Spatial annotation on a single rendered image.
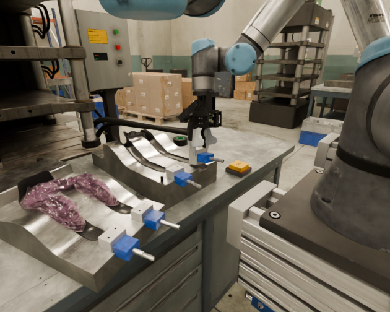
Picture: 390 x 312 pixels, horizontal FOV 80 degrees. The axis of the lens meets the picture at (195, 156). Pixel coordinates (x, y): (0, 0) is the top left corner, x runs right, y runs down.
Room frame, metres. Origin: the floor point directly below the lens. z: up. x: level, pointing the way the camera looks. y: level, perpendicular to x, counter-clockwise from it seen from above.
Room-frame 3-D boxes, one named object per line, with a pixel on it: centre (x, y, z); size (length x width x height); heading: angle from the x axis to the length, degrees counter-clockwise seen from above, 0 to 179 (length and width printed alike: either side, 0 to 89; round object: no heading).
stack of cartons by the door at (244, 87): (7.45, -1.66, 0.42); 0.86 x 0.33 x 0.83; 49
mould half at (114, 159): (0.87, 0.19, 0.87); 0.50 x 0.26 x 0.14; 47
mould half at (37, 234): (0.55, 0.37, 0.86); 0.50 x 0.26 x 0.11; 64
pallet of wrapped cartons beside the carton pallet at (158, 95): (5.13, 0.92, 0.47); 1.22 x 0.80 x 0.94; 53
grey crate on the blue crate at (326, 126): (3.38, -1.98, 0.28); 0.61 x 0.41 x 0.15; 49
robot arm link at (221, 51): (0.78, -0.13, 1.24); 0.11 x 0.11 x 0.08; 86
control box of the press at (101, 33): (1.50, 0.56, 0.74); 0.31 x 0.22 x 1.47; 137
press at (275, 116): (5.05, -1.97, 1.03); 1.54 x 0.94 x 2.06; 139
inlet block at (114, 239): (0.39, 0.14, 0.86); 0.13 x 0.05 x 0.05; 64
